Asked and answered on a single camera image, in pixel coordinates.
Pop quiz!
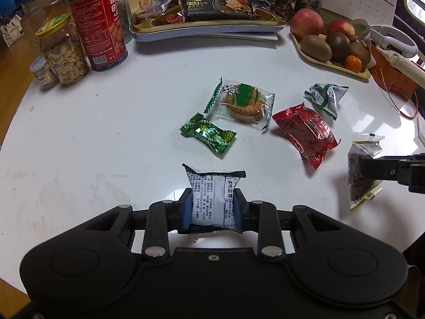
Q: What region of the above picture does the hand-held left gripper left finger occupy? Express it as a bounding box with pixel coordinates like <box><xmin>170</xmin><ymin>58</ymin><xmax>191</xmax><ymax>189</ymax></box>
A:
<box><xmin>71</xmin><ymin>189</ymin><xmax>194</xmax><ymax>260</ymax></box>

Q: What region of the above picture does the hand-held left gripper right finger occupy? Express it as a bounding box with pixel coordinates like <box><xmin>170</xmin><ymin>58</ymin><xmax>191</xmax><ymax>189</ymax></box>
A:
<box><xmin>233</xmin><ymin>189</ymin><xmax>352</xmax><ymax>261</ymax></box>

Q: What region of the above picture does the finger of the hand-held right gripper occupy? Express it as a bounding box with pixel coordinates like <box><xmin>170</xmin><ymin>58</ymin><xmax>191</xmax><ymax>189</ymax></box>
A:
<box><xmin>359</xmin><ymin>154</ymin><xmax>425</xmax><ymax>194</ymax></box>

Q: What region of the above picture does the clear packet dark snack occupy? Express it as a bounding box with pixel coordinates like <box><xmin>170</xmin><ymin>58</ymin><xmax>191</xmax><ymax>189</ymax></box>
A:
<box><xmin>347</xmin><ymin>132</ymin><xmax>385</xmax><ymax>211</ymax></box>

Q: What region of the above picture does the white black-edged snack packet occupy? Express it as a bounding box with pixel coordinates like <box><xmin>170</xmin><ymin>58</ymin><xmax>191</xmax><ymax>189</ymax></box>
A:
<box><xmin>182</xmin><ymin>163</ymin><xmax>247</xmax><ymax>234</ymax></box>

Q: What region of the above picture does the clear green biscuit packet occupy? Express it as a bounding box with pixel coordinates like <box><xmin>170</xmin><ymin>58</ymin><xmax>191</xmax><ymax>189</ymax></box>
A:
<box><xmin>203</xmin><ymin>77</ymin><xmax>276</xmax><ymax>133</ymax></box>

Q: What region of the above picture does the pale tin tray of snacks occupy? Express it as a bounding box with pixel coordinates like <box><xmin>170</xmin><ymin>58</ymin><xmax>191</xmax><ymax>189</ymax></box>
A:
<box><xmin>129</xmin><ymin>0</ymin><xmax>288</xmax><ymax>42</ymax></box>

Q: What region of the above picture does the green foil candy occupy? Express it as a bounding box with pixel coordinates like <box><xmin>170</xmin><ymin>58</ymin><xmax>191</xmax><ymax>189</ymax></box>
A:
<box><xmin>180</xmin><ymin>112</ymin><xmax>237</xmax><ymax>156</ymax></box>

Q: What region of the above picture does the red foil snack packet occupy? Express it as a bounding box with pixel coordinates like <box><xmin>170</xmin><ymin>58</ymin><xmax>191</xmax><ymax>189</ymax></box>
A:
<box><xmin>271</xmin><ymin>102</ymin><xmax>342</xmax><ymax>170</ymax></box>

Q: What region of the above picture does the white green triangular packet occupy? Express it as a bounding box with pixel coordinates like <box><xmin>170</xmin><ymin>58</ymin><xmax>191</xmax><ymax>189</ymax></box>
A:
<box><xmin>304</xmin><ymin>82</ymin><xmax>350</xmax><ymax>121</ymax></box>

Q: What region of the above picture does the small orange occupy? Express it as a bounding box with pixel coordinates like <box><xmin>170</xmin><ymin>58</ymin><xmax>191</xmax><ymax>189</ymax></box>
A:
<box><xmin>344</xmin><ymin>55</ymin><xmax>362</xmax><ymax>73</ymax></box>

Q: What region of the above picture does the beige fruit tray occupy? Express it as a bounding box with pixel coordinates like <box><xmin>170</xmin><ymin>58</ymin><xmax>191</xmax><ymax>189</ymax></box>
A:
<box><xmin>290</xmin><ymin>28</ymin><xmax>372</xmax><ymax>80</ymax></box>

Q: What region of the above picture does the dark brown kiwi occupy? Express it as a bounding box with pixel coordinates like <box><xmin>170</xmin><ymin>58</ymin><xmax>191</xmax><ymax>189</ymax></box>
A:
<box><xmin>325</xmin><ymin>31</ymin><xmax>351</xmax><ymax>63</ymax></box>

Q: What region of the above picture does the white plastic handheld device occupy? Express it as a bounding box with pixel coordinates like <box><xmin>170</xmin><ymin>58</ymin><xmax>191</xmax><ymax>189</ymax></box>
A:
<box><xmin>365</xmin><ymin>25</ymin><xmax>425</xmax><ymax>85</ymax></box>

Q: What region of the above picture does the small red apple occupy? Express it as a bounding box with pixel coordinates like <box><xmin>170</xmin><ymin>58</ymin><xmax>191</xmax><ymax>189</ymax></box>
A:
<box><xmin>326</xmin><ymin>19</ymin><xmax>356</xmax><ymax>43</ymax></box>

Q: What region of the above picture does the small pale cup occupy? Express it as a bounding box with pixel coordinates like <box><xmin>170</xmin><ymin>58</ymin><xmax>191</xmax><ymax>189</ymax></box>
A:
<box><xmin>352</xmin><ymin>18</ymin><xmax>372</xmax><ymax>40</ymax></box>

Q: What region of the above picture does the large red apple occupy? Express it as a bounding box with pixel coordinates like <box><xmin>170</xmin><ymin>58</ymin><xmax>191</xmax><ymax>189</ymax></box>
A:
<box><xmin>290</xmin><ymin>8</ymin><xmax>324</xmax><ymax>39</ymax></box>

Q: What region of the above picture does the white flat board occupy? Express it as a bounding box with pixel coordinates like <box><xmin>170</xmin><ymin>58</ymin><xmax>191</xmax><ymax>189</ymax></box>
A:
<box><xmin>133</xmin><ymin>31</ymin><xmax>283</xmax><ymax>43</ymax></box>

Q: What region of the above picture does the glass jar of cashews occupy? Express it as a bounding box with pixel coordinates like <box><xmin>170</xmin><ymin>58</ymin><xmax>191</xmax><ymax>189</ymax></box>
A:
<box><xmin>36</xmin><ymin>13</ymin><xmax>90</xmax><ymax>85</ymax></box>

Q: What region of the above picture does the small jar grey lid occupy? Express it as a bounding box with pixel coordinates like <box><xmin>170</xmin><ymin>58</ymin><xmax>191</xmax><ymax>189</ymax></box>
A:
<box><xmin>28</xmin><ymin>56</ymin><xmax>60</xmax><ymax>91</ymax></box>

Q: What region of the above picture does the red tin can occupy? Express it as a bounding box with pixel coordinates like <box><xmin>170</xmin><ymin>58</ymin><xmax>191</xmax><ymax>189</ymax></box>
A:
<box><xmin>68</xmin><ymin>0</ymin><xmax>129</xmax><ymax>72</ymax></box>

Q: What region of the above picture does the black cracker pack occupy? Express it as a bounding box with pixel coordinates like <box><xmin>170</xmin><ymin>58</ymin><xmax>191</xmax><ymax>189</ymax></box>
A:
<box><xmin>178</xmin><ymin>0</ymin><xmax>256</xmax><ymax>23</ymax></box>

